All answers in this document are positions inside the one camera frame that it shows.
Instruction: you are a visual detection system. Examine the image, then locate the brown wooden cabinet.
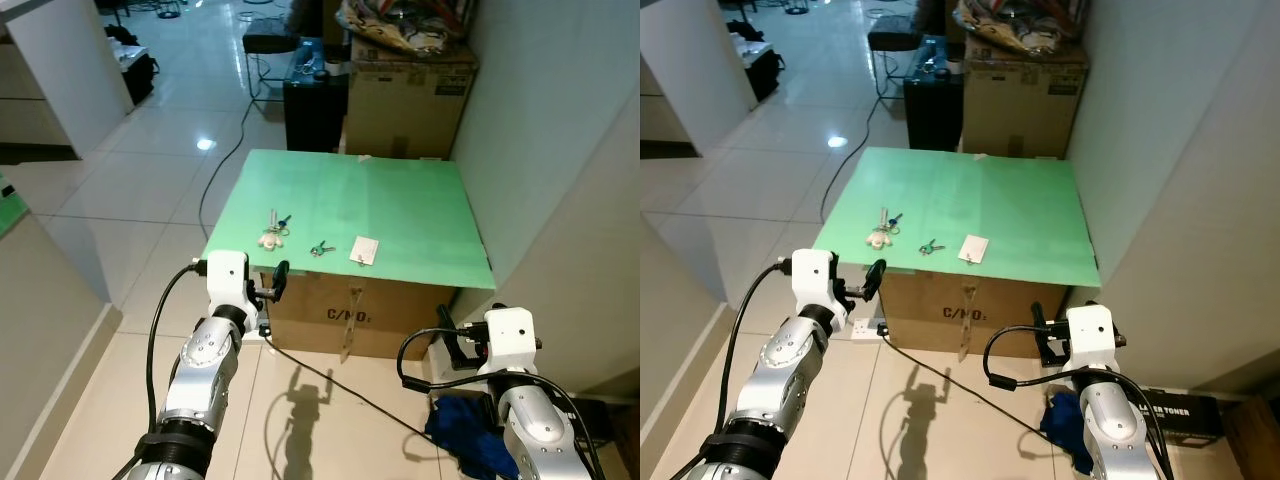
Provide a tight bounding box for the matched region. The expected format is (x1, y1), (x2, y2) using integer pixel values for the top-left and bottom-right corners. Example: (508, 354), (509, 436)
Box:
(1222, 395), (1280, 480)

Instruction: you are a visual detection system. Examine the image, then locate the green table board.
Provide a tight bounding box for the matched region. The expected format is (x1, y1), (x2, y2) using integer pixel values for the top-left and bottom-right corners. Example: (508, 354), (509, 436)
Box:
(812, 146), (1102, 292)
(202, 149), (499, 292)

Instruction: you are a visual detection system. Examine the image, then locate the black metal chair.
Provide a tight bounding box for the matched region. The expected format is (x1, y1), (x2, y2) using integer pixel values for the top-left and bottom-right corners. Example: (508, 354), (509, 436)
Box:
(242, 17), (301, 113)
(866, 15), (923, 106)

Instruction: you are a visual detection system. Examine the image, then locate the patterned fabric bag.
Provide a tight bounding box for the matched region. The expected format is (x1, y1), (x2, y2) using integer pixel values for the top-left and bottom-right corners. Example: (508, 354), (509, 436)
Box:
(950, 0), (1091, 58)
(333, 0), (479, 58)

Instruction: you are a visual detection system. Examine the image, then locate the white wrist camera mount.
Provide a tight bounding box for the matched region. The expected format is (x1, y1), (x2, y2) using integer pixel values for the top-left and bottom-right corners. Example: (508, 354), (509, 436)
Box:
(1063, 303), (1119, 374)
(791, 249), (839, 311)
(481, 307), (538, 378)
(204, 251), (251, 313)

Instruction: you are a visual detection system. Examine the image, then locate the black bag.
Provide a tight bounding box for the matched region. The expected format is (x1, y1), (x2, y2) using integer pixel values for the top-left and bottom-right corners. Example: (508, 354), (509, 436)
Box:
(725, 20), (778, 103)
(103, 25), (160, 107)

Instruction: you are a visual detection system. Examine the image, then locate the black cabinet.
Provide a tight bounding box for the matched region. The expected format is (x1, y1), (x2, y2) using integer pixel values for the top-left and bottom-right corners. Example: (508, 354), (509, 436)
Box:
(902, 40), (966, 153)
(282, 45), (351, 154)

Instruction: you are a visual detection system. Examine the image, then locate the brown cardboard box table base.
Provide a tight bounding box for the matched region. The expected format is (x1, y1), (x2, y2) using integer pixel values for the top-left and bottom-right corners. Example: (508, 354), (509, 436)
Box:
(260, 270), (461, 363)
(876, 270), (1073, 363)

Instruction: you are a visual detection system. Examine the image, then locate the long black power cable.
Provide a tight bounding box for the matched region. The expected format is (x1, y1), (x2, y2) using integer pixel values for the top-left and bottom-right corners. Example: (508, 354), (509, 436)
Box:
(818, 95), (871, 226)
(196, 95), (256, 246)

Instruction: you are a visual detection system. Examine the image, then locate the green board edge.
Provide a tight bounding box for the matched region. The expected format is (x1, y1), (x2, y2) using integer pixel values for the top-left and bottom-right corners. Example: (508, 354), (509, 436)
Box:
(0, 172), (23, 239)

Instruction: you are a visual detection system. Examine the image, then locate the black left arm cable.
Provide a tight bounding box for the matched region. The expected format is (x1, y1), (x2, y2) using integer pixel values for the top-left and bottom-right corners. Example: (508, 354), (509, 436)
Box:
(146, 260), (208, 436)
(731, 260), (796, 436)

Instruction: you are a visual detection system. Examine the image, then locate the black toner box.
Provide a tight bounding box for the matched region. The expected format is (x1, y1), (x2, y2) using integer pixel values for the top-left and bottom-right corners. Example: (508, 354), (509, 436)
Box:
(1138, 392), (1223, 443)

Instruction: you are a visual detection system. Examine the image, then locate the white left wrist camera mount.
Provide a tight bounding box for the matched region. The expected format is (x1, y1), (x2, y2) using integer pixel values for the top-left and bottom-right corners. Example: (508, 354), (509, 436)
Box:
(791, 249), (839, 311)
(204, 251), (251, 313)

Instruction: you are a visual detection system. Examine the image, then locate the blue cloth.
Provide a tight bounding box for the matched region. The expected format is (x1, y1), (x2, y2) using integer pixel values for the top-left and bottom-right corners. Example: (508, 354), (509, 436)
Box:
(424, 393), (521, 480)
(1038, 390), (1098, 477)

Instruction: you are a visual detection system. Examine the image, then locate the thin black floor cable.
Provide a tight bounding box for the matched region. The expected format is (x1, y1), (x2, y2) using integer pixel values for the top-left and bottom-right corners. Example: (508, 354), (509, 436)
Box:
(262, 335), (441, 441)
(876, 330), (1049, 436)

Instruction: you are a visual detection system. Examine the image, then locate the white drawer cabinet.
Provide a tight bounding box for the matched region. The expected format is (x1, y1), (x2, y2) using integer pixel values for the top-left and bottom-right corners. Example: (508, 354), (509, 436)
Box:
(640, 40), (696, 161)
(0, 25), (83, 166)

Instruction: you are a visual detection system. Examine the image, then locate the large brown cardboard box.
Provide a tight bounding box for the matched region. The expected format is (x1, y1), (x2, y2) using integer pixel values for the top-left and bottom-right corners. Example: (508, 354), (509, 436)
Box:
(960, 40), (1091, 161)
(343, 40), (479, 161)

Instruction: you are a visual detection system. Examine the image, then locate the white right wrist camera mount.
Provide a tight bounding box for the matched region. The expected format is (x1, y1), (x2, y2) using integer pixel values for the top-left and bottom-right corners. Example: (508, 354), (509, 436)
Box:
(481, 307), (538, 378)
(1063, 303), (1119, 374)

